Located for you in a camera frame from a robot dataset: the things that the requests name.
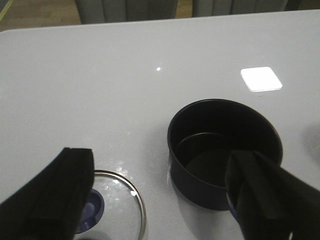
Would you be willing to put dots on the grey upholstered chair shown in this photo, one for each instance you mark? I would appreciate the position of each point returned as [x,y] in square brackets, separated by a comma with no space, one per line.
[207,8]
[115,11]

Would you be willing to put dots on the dark blue saucepan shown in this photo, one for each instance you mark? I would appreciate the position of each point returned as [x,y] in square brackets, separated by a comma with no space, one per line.
[201,137]

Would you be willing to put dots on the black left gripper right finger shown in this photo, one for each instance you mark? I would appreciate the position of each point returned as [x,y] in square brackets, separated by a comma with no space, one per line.
[268,202]

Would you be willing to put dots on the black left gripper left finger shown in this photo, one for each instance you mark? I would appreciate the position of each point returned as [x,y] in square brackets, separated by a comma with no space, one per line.
[50,205]

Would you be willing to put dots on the glass lid with blue knob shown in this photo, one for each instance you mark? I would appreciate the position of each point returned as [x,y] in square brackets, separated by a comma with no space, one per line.
[115,210]

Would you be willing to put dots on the left grey upholstered chair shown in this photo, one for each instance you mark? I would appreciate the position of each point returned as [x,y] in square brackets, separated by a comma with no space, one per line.
[115,11]

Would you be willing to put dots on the right grey upholstered chair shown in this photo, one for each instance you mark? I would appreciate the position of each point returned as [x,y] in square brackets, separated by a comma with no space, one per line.
[207,8]

